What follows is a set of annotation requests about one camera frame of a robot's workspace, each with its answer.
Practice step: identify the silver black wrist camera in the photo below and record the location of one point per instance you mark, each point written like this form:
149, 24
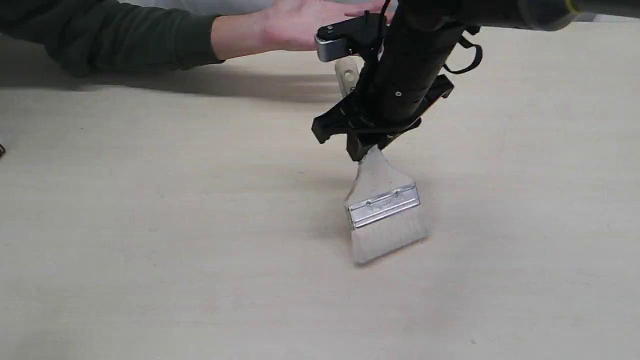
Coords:
359, 36

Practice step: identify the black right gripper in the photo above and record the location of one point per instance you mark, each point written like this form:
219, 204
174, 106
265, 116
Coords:
370, 120

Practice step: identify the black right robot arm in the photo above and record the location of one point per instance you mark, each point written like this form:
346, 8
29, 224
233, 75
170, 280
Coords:
404, 57

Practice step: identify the dark green sleeved forearm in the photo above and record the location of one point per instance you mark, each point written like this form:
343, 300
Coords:
91, 36

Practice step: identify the person's open bare hand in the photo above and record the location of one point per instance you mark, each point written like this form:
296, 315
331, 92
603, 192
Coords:
292, 25

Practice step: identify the wide wooden paint brush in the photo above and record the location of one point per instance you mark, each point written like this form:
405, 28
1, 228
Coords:
384, 209

